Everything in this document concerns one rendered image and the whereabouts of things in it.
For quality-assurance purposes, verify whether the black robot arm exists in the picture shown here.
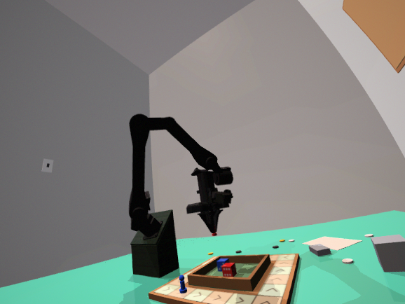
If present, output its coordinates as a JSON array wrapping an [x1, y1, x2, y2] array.
[[129, 113, 233, 240]]

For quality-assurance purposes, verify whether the blue die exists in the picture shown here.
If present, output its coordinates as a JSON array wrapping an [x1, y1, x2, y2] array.
[[217, 258, 230, 272]]

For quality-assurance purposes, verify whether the blue pawn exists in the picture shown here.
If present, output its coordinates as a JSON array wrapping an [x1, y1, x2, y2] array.
[[179, 275, 187, 293]]

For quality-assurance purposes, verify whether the red die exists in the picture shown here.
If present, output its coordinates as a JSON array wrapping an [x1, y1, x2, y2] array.
[[221, 263, 237, 277]]

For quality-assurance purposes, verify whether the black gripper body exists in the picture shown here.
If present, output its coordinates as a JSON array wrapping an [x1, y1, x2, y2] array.
[[186, 185, 229, 214]]

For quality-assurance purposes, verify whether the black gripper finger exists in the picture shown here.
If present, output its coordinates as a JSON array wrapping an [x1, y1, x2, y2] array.
[[214, 209, 222, 232], [198, 210, 216, 233]]

